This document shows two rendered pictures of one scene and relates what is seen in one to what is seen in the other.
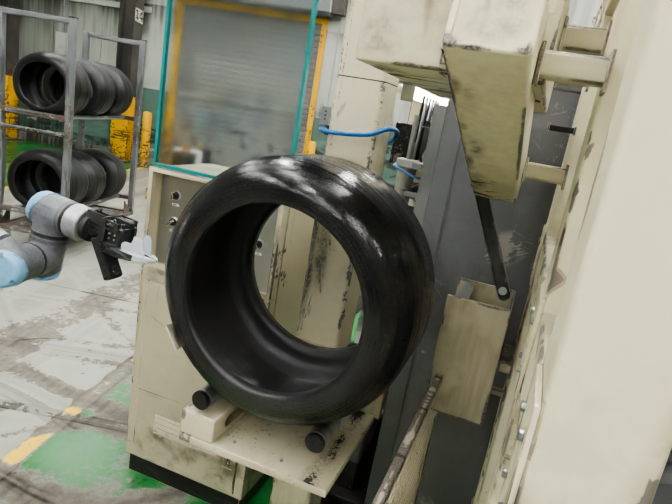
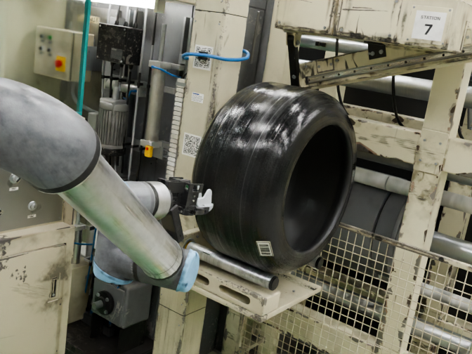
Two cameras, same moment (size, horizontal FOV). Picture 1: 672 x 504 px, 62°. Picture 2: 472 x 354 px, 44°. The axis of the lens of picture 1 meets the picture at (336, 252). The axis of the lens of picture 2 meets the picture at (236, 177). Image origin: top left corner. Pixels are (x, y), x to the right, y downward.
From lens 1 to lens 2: 2.01 m
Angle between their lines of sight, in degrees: 71
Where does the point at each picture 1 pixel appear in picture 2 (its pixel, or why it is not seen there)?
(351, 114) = (231, 43)
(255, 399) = (307, 256)
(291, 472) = (305, 291)
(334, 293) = not seen: hidden behind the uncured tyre
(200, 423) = (274, 299)
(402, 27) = (456, 36)
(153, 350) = not seen: outside the picture
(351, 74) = (232, 12)
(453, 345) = not seen: hidden behind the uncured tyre
